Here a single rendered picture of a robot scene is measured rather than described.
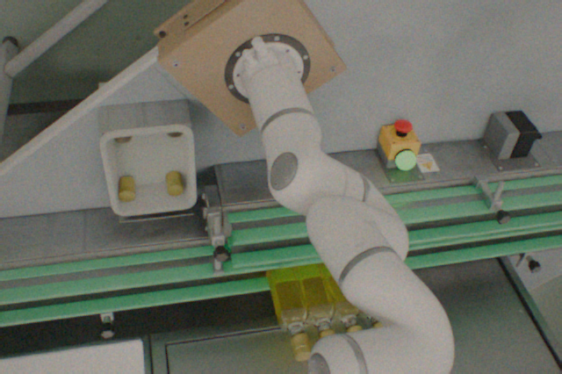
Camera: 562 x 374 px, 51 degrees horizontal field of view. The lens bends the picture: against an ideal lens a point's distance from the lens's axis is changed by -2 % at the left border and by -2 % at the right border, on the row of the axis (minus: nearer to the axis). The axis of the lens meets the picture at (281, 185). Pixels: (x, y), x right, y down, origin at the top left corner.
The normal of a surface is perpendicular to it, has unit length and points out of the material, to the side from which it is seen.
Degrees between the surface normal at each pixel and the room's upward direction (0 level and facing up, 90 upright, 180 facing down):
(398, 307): 42
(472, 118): 0
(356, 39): 0
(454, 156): 90
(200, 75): 5
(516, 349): 90
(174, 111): 90
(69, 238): 90
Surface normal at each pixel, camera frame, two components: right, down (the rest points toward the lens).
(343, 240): -0.51, -0.51
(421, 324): -0.42, 0.18
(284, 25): 0.24, 0.74
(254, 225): 0.07, -0.71
